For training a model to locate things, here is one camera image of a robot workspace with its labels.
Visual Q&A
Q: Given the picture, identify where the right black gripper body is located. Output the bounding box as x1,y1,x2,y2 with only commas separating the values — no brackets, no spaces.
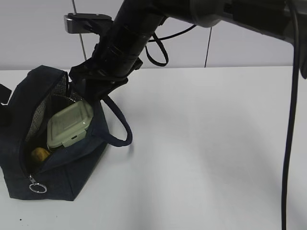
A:
69,43,143,101

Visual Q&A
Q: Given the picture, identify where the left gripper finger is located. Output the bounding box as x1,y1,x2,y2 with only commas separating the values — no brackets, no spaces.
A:
0,83,12,127

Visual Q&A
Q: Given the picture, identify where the yellow toy squash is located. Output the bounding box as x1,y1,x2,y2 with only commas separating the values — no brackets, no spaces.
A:
30,147,50,163

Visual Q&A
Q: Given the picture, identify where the green lidded glass container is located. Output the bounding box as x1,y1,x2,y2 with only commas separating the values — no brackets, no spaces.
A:
47,100,94,150

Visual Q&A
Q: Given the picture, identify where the dark navy fabric lunch bag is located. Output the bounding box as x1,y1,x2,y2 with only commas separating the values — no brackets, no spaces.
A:
0,65,132,201

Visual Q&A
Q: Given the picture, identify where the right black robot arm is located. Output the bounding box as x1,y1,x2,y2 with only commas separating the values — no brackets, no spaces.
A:
69,0,307,100

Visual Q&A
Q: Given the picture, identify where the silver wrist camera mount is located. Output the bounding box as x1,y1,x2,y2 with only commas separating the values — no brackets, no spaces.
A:
64,13,113,35

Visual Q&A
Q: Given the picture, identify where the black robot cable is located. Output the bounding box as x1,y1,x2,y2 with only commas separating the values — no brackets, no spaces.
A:
281,0,300,230

